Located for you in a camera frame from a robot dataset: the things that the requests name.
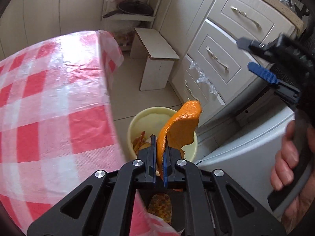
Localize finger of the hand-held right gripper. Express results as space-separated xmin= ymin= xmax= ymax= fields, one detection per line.
xmin=247 ymin=62 xmax=301 ymax=104
xmin=236 ymin=37 xmax=280 ymax=57

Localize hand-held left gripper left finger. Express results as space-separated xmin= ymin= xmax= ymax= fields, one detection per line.
xmin=27 ymin=134 xmax=158 ymax=236

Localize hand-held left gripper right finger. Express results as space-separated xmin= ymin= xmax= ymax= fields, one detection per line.
xmin=162 ymin=137 xmax=287 ymax=236

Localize cream plastic bin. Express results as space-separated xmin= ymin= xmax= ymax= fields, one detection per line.
xmin=127 ymin=107 xmax=198 ymax=168

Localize large orange peel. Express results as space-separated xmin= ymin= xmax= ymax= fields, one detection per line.
xmin=156 ymin=100 xmax=202 ymax=178

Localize person's right hand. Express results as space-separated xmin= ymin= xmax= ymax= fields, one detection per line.
xmin=270 ymin=121 xmax=315 ymax=230

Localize white drawer cabinet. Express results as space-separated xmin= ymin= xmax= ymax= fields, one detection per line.
xmin=157 ymin=0 xmax=305 ymax=129

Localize orange peel scraps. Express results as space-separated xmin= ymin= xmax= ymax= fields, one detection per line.
xmin=132 ymin=131 xmax=151 ymax=153

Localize orange patterned pad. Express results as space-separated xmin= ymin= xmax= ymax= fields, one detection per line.
xmin=148 ymin=193 xmax=173 ymax=225

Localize grey plastic bag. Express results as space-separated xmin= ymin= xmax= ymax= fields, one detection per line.
xmin=276 ymin=0 xmax=296 ymax=8

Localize clear plastic wrap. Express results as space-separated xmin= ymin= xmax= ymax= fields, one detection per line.
xmin=188 ymin=60 xmax=219 ymax=98

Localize white appliance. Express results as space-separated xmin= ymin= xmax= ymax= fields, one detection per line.
xmin=195 ymin=106 xmax=297 ymax=218

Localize white stool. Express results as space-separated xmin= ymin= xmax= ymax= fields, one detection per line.
xmin=129 ymin=28 xmax=180 ymax=92

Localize white corner shelf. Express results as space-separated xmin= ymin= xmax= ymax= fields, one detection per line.
xmin=101 ymin=0 xmax=166 ymax=53

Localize red checked plastic tablecloth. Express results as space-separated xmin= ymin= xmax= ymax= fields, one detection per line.
xmin=0 ymin=29 xmax=181 ymax=236

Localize yellow snack packets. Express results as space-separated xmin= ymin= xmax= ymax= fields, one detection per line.
xmin=115 ymin=27 xmax=135 ymax=52

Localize black wok pan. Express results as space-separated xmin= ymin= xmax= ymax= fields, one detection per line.
xmin=102 ymin=0 xmax=154 ymax=18

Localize tall white cabinets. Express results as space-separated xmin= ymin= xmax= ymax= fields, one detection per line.
xmin=0 ymin=0 xmax=111 ymax=57

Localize metal drawer handle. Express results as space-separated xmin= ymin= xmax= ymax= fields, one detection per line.
xmin=184 ymin=80 xmax=198 ymax=100
xmin=230 ymin=6 xmax=262 ymax=29
xmin=206 ymin=46 xmax=230 ymax=71

